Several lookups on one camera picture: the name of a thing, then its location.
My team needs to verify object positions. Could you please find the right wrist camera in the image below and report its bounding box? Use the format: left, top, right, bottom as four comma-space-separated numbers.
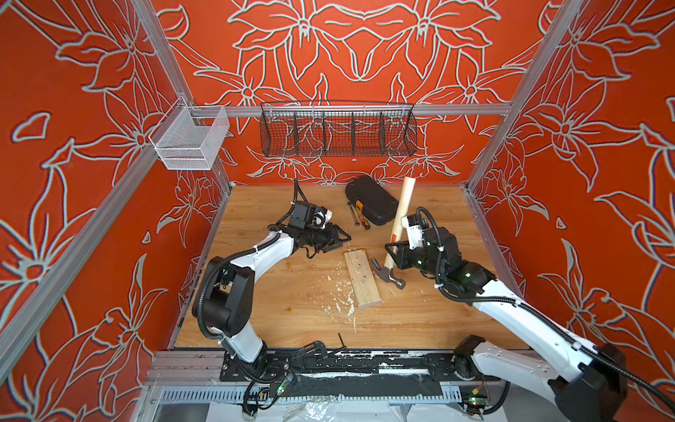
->
402, 214, 429, 249

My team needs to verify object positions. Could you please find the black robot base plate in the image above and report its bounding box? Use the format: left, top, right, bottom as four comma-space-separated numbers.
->
220, 342, 486, 382

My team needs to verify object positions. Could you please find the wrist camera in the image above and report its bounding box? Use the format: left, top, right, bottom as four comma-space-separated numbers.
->
402, 214, 429, 249
288, 202, 332, 230

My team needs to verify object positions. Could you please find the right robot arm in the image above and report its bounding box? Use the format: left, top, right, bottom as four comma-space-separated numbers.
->
386, 223, 674, 421

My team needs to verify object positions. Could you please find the wooden handle claw hammer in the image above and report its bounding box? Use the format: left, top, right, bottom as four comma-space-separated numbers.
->
370, 177, 416, 289

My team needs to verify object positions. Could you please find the white wire mesh basket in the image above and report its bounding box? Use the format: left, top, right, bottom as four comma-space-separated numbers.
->
149, 98, 230, 171

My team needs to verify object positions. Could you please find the light wooden block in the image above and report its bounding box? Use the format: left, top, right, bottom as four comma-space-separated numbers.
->
344, 250, 383, 309

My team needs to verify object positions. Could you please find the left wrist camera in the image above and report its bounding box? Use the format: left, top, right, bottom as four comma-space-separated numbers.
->
288, 202, 332, 230

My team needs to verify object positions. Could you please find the black wire wall basket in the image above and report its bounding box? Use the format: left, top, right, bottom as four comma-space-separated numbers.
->
259, 100, 418, 158

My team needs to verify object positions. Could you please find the screwdriver beside case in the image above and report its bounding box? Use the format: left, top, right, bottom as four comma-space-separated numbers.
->
347, 202, 361, 227

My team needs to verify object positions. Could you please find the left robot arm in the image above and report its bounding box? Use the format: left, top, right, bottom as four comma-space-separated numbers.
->
192, 223, 352, 375

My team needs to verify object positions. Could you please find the black tool case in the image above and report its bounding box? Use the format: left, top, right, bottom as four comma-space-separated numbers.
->
346, 175, 399, 226

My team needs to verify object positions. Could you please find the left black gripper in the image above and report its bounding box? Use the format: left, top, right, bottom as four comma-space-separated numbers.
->
303, 223, 352, 252

